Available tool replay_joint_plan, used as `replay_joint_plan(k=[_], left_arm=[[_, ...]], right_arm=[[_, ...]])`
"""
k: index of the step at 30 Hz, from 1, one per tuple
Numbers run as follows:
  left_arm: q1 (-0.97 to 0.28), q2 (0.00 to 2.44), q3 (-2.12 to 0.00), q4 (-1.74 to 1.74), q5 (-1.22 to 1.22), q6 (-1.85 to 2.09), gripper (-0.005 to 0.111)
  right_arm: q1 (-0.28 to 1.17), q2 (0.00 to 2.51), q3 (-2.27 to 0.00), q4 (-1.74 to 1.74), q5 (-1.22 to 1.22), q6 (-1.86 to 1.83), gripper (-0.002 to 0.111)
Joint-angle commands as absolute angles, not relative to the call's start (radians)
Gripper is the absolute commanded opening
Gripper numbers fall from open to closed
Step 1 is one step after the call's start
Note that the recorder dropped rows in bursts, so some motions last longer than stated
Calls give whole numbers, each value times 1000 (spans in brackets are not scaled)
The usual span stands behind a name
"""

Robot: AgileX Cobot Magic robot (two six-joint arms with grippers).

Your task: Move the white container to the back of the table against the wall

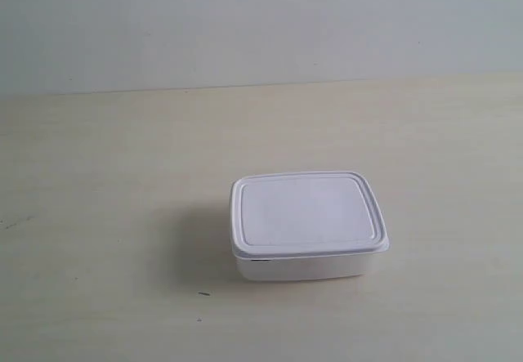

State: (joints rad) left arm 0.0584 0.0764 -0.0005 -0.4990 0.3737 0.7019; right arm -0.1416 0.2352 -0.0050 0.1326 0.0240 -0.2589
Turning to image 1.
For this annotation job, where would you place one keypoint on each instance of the white lidded plastic container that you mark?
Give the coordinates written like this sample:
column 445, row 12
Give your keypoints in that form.
column 298, row 226

